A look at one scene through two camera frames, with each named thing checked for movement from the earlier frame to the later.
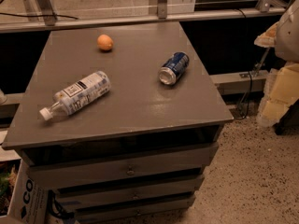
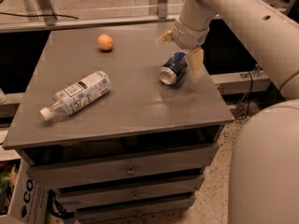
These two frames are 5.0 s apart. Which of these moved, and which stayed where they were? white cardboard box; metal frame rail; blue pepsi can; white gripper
Moved: white gripper
Stayed: metal frame rail; white cardboard box; blue pepsi can
